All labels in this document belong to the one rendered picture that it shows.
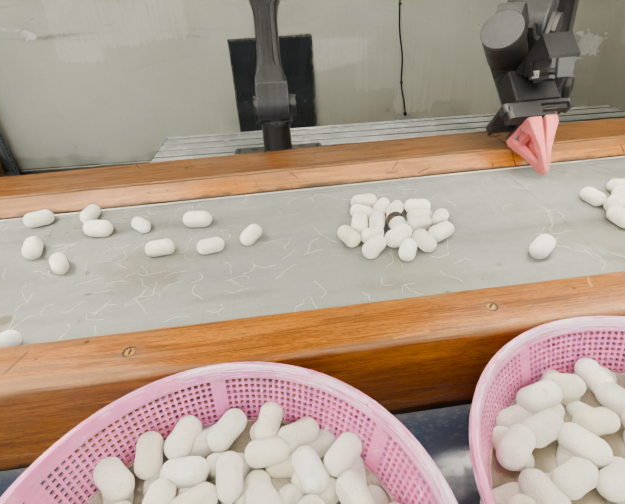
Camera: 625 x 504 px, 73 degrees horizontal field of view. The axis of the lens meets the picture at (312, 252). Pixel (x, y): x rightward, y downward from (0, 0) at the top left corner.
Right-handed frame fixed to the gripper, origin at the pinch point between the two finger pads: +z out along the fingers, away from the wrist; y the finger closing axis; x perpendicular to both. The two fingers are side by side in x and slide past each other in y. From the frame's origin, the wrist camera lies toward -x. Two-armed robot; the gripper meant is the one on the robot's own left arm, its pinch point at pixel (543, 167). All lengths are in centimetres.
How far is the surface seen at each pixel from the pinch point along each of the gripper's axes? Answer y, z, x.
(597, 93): 153, -112, 149
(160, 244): -53, 8, -6
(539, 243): -11.8, 14.2, -12.2
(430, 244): -22.6, 12.3, -9.9
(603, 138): 14.7, -6.1, 4.5
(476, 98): 85, -120, 155
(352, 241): -30.8, 10.4, -8.1
